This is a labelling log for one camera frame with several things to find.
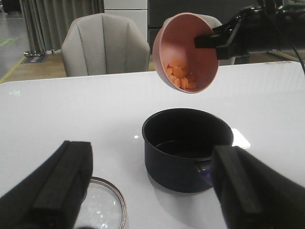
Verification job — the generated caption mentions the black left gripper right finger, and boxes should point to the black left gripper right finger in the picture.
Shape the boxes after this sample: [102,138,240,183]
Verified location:
[211,146,305,229]

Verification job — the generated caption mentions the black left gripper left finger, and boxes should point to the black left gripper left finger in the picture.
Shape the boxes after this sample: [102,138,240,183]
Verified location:
[0,141,93,229]

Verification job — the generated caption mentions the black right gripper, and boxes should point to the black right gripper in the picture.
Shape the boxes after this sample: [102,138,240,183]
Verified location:
[194,6,305,60]

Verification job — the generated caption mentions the pink plastic bowl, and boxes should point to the pink plastic bowl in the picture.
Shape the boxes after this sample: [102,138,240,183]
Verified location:
[152,12,219,94]

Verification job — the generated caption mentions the orange ham slices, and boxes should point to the orange ham slices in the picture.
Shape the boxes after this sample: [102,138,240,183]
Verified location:
[165,59,197,90]

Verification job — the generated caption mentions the dark blue saucepan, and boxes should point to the dark blue saucepan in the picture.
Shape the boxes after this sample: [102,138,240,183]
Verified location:
[142,108,234,193]

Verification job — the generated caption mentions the right grey upholstered chair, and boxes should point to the right grey upholstered chair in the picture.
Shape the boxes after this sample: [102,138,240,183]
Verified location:
[194,14,250,65]

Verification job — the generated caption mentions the grey upholstered chair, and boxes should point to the grey upholstered chair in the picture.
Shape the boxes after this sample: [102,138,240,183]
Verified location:
[194,14,250,65]
[61,13,150,77]

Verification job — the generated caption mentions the dark grey counter cabinet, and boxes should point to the dark grey counter cabinet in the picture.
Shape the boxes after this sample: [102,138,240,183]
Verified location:
[148,0,259,48]

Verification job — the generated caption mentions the white refrigerator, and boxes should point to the white refrigerator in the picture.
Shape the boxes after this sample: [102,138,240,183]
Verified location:
[104,0,148,40]

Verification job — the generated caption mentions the left grey upholstered chair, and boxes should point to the left grey upholstered chair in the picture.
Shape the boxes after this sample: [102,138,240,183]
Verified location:
[61,13,150,77]

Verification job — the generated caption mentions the red belt stanchion barrier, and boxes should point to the red belt stanchion barrier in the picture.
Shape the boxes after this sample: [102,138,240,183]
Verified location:
[23,23,48,57]

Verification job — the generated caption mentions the grey curtain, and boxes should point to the grey curtain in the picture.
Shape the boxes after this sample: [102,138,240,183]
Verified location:
[20,0,104,54]

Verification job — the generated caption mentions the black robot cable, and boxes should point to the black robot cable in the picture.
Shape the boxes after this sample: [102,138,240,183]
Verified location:
[257,0,305,77]

